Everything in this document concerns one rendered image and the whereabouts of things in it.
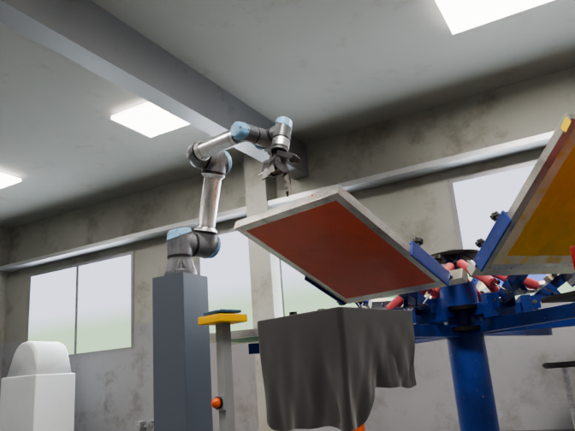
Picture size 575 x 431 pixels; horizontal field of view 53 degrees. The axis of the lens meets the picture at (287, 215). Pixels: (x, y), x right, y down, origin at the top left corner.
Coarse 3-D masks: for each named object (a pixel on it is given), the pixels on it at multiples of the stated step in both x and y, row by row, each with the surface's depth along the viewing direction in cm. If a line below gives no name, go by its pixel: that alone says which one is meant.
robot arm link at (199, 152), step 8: (232, 128) 242; (240, 128) 238; (248, 128) 241; (256, 128) 244; (216, 136) 253; (224, 136) 248; (232, 136) 241; (240, 136) 239; (248, 136) 241; (256, 136) 244; (200, 144) 262; (208, 144) 257; (216, 144) 252; (224, 144) 250; (232, 144) 248; (192, 152) 264; (200, 152) 262; (208, 152) 259; (216, 152) 258; (192, 160) 268; (200, 160) 265
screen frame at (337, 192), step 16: (320, 192) 218; (336, 192) 211; (288, 208) 227; (304, 208) 224; (352, 208) 217; (240, 224) 246; (256, 224) 242; (368, 224) 225; (384, 224) 228; (256, 240) 254; (400, 240) 234; (304, 272) 271; (416, 288) 263
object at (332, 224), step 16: (320, 208) 222; (336, 208) 219; (304, 224) 234; (320, 224) 232; (336, 224) 229; (352, 224) 227; (320, 240) 243; (336, 240) 240; (352, 240) 238; (368, 240) 235; (384, 240) 233; (352, 256) 249; (368, 256) 246; (384, 256) 243; (400, 256) 241; (368, 272) 259; (384, 272) 256; (400, 272) 253; (416, 272) 250; (400, 288) 266
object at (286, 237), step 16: (272, 224) 239; (288, 224) 237; (272, 240) 251; (288, 240) 248; (304, 240) 246; (288, 256) 260; (304, 256) 258; (320, 256) 254; (336, 256) 252; (320, 272) 268; (336, 272) 265; (352, 272) 262; (336, 288) 280; (352, 288) 276; (368, 288) 273; (384, 288) 269
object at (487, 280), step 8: (464, 256) 319; (448, 264) 306; (456, 264) 307; (464, 264) 302; (480, 280) 288; (488, 280) 281; (496, 280) 282; (504, 280) 289; (528, 280) 305; (536, 280) 305; (440, 288) 290; (488, 288) 339; (496, 288) 338; (504, 288) 273; (528, 288) 316; (536, 288) 305; (544, 288) 304; (432, 296) 354; (440, 296) 350; (480, 296) 349; (392, 304) 319; (400, 304) 331
